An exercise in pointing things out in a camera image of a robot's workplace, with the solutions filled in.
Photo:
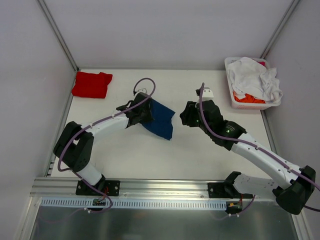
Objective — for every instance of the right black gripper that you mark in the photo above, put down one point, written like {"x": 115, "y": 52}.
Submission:
{"x": 191, "y": 115}

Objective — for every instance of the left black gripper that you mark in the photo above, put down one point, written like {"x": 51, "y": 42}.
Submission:
{"x": 146, "y": 110}

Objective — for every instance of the blue mickey t shirt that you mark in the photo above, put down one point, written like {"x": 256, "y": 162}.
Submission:
{"x": 161, "y": 125}

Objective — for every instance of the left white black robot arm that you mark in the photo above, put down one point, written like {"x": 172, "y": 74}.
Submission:
{"x": 75, "y": 144}

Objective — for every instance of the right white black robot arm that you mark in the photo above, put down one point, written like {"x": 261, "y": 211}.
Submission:
{"x": 289, "y": 184}

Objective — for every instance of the white plastic laundry basket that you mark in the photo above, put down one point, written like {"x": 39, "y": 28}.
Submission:
{"x": 245, "y": 105}

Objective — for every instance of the orange t shirt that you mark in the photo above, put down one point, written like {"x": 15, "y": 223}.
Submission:
{"x": 247, "y": 98}

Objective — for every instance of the folded red t shirt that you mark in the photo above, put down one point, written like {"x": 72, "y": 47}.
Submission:
{"x": 91, "y": 85}

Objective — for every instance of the white t shirt pile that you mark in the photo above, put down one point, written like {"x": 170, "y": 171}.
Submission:
{"x": 249, "y": 77}

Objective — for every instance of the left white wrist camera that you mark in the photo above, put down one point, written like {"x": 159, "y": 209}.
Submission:
{"x": 142, "y": 90}

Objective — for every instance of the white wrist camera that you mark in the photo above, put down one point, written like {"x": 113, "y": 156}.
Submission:
{"x": 206, "y": 94}
{"x": 142, "y": 90}

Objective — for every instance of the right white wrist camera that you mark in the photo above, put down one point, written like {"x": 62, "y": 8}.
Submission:
{"x": 206, "y": 94}

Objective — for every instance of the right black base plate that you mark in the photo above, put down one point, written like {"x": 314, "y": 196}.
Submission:
{"x": 220, "y": 190}

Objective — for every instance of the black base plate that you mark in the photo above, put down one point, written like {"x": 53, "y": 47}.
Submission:
{"x": 220, "y": 190}
{"x": 108, "y": 187}

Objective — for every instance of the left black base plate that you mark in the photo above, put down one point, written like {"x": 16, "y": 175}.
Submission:
{"x": 108, "y": 187}

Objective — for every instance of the white slotted cable duct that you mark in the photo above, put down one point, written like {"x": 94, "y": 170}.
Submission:
{"x": 212, "y": 205}

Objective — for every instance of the left aluminium frame post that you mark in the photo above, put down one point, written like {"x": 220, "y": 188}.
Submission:
{"x": 57, "y": 33}

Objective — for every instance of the aluminium frame post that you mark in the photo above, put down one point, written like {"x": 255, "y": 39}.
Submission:
{"x": 57, "y": 33}
{"x": 289, "y": 12}

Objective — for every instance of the aluminium mounting rail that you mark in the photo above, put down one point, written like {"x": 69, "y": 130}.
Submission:
{"x": 158, "y": 189}

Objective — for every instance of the right aluminium frame post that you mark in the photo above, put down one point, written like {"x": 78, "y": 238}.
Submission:
{"x": 289, "y": 12}

